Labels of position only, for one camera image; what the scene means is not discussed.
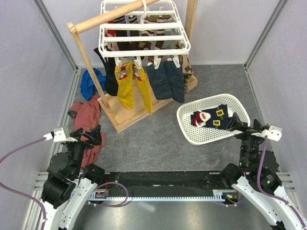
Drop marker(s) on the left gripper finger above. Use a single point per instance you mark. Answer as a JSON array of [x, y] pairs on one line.
[[76, 135], [92, 138]]

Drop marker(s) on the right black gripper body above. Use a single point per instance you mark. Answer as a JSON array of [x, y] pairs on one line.
[[249, 143]]

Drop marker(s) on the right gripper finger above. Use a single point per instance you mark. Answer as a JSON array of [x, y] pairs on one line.
[[236, 124], [259, 128]]

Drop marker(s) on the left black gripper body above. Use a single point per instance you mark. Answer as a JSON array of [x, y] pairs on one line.
[[76, 149]]

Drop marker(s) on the white plastic laundry basket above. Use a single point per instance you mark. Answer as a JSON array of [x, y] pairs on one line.
[[203, 135]]

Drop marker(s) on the yellow sock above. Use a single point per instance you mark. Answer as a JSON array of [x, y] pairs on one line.
[[143, 86], [124, 77]]

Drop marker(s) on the beige brown argyle sock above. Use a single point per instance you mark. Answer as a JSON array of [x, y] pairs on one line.
[[187, 72]]

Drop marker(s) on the navy patterned sock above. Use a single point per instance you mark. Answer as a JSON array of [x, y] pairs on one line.
[[159, 82]]

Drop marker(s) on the white plastic clip hanger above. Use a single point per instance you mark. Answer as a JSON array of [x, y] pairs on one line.
[[159, 8]]

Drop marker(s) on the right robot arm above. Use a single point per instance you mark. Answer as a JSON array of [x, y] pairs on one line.
[[256, 179]]

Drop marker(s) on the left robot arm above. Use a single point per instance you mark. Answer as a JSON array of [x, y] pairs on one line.
[[68, 185]]

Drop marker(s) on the navy santa sock pair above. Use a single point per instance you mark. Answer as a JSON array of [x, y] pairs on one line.
[[216, 118]]

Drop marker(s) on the red-brown cloth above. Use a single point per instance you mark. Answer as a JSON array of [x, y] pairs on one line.
[[87, 116]]

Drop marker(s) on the blue cloth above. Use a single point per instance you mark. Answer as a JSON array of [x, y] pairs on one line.
[[87, 85]]

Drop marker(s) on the black hanging sock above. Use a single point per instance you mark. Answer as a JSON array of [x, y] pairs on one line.
[[111, 84]]

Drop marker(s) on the grey striped hanging sock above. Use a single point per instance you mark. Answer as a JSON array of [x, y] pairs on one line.
[[171, 44]]

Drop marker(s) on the red white hanging sock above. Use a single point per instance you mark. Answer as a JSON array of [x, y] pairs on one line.
[[110, 32]]

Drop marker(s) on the brown striped hanging sock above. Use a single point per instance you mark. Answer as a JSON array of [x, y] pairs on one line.
[[139, 45]]

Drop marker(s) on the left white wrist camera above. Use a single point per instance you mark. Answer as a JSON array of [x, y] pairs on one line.
[[60, 134]]

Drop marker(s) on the grey slotted cable duct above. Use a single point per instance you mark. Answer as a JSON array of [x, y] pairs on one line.
[[216, 197]]

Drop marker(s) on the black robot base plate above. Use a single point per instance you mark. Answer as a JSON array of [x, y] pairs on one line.
[[164, 184]]

